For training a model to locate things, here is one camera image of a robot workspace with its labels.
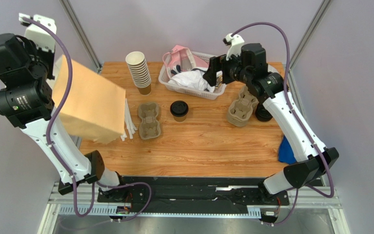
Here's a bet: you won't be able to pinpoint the blue cloth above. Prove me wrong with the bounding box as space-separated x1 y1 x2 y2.
278 136 297 164

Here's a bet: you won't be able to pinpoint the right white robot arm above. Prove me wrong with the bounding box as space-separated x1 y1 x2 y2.
204 43 339 195

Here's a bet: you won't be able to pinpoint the stack of pulp cup carriers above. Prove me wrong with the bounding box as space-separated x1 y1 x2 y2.
226 86 259 127

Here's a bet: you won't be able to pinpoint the paper bag with handles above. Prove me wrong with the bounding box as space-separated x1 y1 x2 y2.
59 60 126 144

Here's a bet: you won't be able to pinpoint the white plastic basket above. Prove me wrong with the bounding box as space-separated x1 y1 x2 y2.
158 51 231 100

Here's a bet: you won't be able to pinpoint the white crumpled plastic bag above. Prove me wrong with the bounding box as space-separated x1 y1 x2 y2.
168 67 215 93

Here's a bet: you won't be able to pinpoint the purple cable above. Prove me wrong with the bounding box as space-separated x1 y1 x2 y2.
21 17 152 223
230 22 336 226

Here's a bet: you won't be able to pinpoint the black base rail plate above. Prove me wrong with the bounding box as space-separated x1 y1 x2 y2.
95 176 290 215

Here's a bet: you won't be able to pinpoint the pile of wrapped straws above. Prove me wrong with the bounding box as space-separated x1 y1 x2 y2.
121 99 137 141

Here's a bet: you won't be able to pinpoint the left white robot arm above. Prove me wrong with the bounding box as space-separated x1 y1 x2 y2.
0 18 122 195

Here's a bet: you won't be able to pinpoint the stack of paper cups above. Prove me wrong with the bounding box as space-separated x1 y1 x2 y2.
125 51 151 96

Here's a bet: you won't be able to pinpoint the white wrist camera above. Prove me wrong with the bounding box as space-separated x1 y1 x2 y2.
24 14 57 54
223 34 244 60

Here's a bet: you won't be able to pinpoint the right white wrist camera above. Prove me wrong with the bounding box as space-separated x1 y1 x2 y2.
223 34 244 60

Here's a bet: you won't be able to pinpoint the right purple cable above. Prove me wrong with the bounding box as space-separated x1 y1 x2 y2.
230 22 336 226

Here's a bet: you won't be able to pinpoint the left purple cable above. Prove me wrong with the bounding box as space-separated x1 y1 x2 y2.
21 17 152 223

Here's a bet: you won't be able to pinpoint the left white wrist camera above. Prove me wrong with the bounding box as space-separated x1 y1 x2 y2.
24 14 57 54

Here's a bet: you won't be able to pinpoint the brown paper coffee cup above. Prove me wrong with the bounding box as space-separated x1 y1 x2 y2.
173 115 187 122

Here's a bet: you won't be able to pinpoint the single pulp cup carrier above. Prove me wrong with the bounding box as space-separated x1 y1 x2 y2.
138 102 161 140

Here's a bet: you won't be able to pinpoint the pink plastic bag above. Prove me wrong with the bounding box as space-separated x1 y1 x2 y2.
162 45 209 77

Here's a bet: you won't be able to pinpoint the black coffee cup lid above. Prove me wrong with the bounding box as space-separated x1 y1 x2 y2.
170 100 189 117

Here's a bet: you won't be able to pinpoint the stack of black lids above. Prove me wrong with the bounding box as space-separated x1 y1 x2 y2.
255 103 273 122

